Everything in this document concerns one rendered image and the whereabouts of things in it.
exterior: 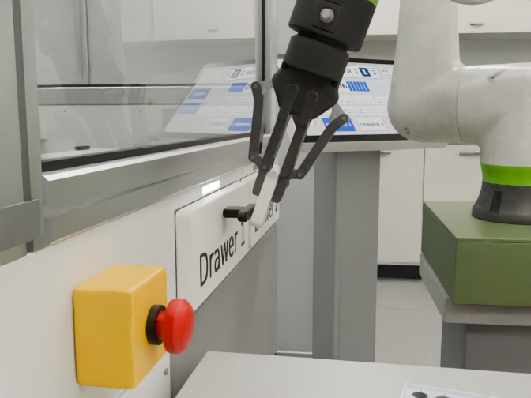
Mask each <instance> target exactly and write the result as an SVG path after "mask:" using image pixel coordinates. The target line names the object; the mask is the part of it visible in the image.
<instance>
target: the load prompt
mask: <svg viewBox="0 0 531 398"><path fill-rule="evenodd" d="M343 77H346V78H367V79H383V78H382V75H381V73H380V72H379V70H378V67H377V66H353V65H347V67H346V70H345V73H344V76H343Z"/></svg>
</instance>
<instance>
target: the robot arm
mask: <svg viewBox="0 0 531 398"><path fill-rule="evenodd" d="M378 1H379V0H296V3H295V6H294V8H293V11H292V15H291V17H290V20H289V22H288V26H289V28H290V29H292V30H294V31H296V32H298V34H296V35H293V36H291V39H290V41H289V44H288V48H287V50H286V52H285V55H284V59H283V62H282V63H281V67H280V69H279V70H278V71H277V72H276V73H275V74H274V75H273V77H272V79H269V80H266V81H260V82H258V81H254V82H252V83H251V86H250V87H251V91H252V94H253V98H254V108H253V116H252V124H251V132H250V146H249V154H248V159H249V161H250V162H253V163H254V164H255V165H256V166H257V167H258V175H257V178H256V180H255V183H254V186H253V189H252V194H253V195H256V196H258V200H257V203H256V205H255V208H254V211H253V214H252V217H251V219H250V222H249V224H250V225H252V226H256V227H258V228H260V227H261V226H262V225H263V224H264V222H265V221H266V217H267V214H268V212H269V208H270V205H271V204H272V202H274V203H277V204H278V203H279V202H280V201H281V200H282V198H283V196H284V192H285V190H286V187H287V184H288V181H289V180H291V179H299V180H301V179H303V178H304V177H305V176H306V175H307V173H308V172H309V170H310V169H311V168H312V166H313V165H314V163H315V161H316V160H317V158H318V157H319V156H320V154H321V153H322V151H323V150H324V148H325V147H326V146H327V144H328V143H329V141H330V139H331V138H332V136H333V135H334V134H335V132H336V131H337V130H338V129H340V128H341V127H342V126H343V125H344V124H346V123H347V122H348V121H349V119H350V117H349V115H348V114H346V113H345V112H344V111H343V109H342V108H341V106H340V105H339V103H338V100H339V93H338V90H339V86H340V83H341V80H342V77H343V76H344V73H345V70H346V67H347V65H348V61H349V59H350V57H349V54H348V53H347V51H353V52H358V51H360V49H361V47H362V45H363V42H364V39H365V36H366V34H367V31H368V29H369V26H370V24H371V20H372V18H373V16H374V13H375V10H376V7H377V5H378ZM492 1H494V0H400V9H399V20H398V29H397V44H396V51H395V57H394V67H393V72H392V78H391V83H390V92H389V96H388V101H387V113H388V116H389V120H390V122H391V124H392V126H393V127H394V129H395V130H396V131H397V132H398V133H399V134H400V135H401V136H403V137H405V138H407V139H409V140H410V141H415V142H426V143H465V144H475V145H478V147H479V148H480V167H481V171H482V186H481V190H480V194H479V196H478V198H477V200H476V202H475V204H474V205H473V207H472V215H473V216H474V217H476V218H477V219H480V220H486V221H490V222H495V223H507V224H517V225H531V62H527V63H511V64H496V65H481V66H465V65H463V64H462V63H461V61H460V55H459V37H458V3H459V4H463V5H471V6H473V5H480V4H484V3H488V2H492ZM272 88H274V91H275V94H276V98H277V102H278V106H279V108H280V110H279V113H278V116H277V120H276V123H275V126H274V128H273V132H272V134H271V137H270V139H269V143H268V145H267V148H266V150H265V154H264V156H262V143H263V135H264V128H265V120H266V106H267V100H266V98H268V97H270V95H271V89H272ZM330 108H332V112H331V114H330V116H329V121H330V124H329V125H328V126H327V127H326V128H325V129H324V131H323V132H322V134H321V136H320V137H319V139H318V140H317V141H316V142H315V144H314V146H313V147H312V149H311V150H310V151H309V153H308V154H307V156H306V158H305V159H304V161H303V162H302V163H301V165H300V166H299V168H298V169H294V166H295V164H296V161H297V158H298V155H299V152H300V149H301V147H302V144H303V141H304V138H305V136H306V134H307V130H308V128H309V126H310V124H311V120H313V119H316V118H317V117H318V116H320V115H322V114H323V113H325V112H326V111H328V110H329V109H330ZM292 115H297V116H298V117H299V120H298V122H297V126H296V130H295V132H294V135H293V138H292V141H291V144H290V146H289V148H288V152H287V155H286V157H285V159H284V163H283V166H282V168H281V172H280V173H276V172H275V171H271V169H272V168H273V164H274V161H275V159H276V156H277V153H278V150H279V148H280V146H281V142H282V140H283V137H284V133H285V131H286V129H287V126H288V123H289V121H290V119H291V117H292Z"/></svg>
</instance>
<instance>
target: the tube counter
mask: <svg viewBox="0 0 531 398"><path fill-rule="evenodd" d="M338 91H339V92H390V90H389V89H388V87H387V85H386V82H385V81H341V83H340V86H339V90H338Z"/></svg>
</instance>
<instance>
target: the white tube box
mask: <svg viewBox="0 0 531 398"><path fill-rule="evenodd" d="M399 398H498V397H493V396H485V395H480V394H475V393H470V392H460V391H455V390H450V389H441V388H436V387H431V386H426V385H417V384H412V383H407V382H405V384H404V387H403V389H402V391H401V395H400V397H399Z"/></svg>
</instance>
